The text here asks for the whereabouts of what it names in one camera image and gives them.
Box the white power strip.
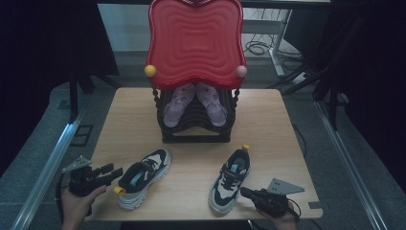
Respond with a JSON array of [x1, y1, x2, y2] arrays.
[[291, 71, 311, 86]]

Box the black tripod stand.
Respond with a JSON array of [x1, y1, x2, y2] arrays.
[[67, 67, 122, 125]]

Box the right hand-held gripper cable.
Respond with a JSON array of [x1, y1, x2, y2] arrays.
[[286, 197, 303, 222]]

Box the red and black shoe rack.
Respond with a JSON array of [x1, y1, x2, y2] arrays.
[[144, 0, 248, 145]]

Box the black curtain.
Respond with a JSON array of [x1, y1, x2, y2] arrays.
[[282, 0, 406, 193], [0, 0, 120, 178]]

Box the person's left hand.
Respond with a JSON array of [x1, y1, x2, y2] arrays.
[[59, 185, 108, 230]]

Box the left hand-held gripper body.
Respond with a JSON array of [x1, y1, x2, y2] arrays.
[[61, 154, 108, 197]]

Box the hand-held gripper cable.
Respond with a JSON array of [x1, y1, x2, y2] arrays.
[[286, 197, 303, 222], [55, 173, 73, 222]]

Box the white desk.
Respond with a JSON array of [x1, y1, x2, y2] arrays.
[[240, 8, 293, 79]]

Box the navy and white sneaker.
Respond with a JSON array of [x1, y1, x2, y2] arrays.
[[113, 148, 172, 211], [208, 144, 252, 215]]

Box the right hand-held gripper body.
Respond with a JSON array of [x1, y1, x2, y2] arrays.
[[253, 177, 306, 219]]

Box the left hand-held gripper cable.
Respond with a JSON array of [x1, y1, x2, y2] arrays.
[[55, 173, 73, 222]]

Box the bundle of floor cables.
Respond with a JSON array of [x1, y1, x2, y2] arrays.
[[243, 39, 304, 63]]

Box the person's right hand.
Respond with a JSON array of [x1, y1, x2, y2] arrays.
[[256, 202, 300, 230]]

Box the metal floor rail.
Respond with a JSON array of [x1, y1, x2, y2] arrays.
[[11, 109, 86, 230], [314, 100, 390, 230]]

